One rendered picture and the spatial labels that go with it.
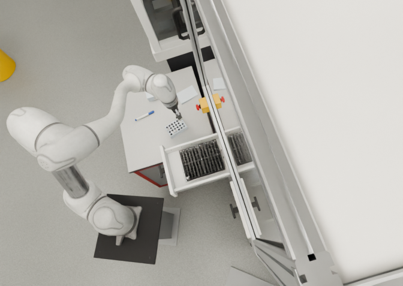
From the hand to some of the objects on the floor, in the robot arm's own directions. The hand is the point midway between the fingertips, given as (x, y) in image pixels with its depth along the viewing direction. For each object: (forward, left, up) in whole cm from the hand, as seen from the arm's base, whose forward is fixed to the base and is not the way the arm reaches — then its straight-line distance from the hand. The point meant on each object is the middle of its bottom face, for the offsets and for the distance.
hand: (178, 116), depth 162 cm
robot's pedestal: (-24, -63, -89) cm, 111 cm away
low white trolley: (-14, +6, -88) cm, 89 cm away
